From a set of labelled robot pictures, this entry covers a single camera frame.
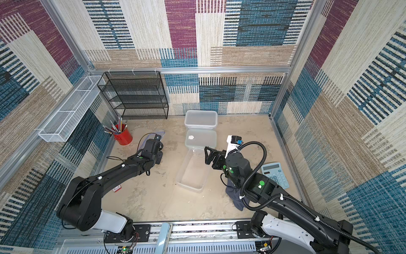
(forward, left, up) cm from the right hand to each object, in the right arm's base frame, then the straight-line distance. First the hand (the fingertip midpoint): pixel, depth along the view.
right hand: (215, 152), depth 69 cm
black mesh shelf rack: (+52, +51, -8) cm, 73 cm away
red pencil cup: (+25, +56, -20) cm, 64 cm away
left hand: (+12, +33, -17) cm, 40 cm away
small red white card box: (-18, +33, +7) cm, 38 cm away
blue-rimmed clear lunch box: (+3, +11, -27) cm, 29 cm away
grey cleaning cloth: (-10, -10, -22) cm, 26 cm away
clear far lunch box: (+38, +7, -19) cm, 43 cm away
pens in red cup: (+28, +59, -18) cm, 68 cm away
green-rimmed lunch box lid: (+23, +7, -20) cm, 32 cm away
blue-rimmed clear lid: (+12, +32, -4) cm, 34 cm away
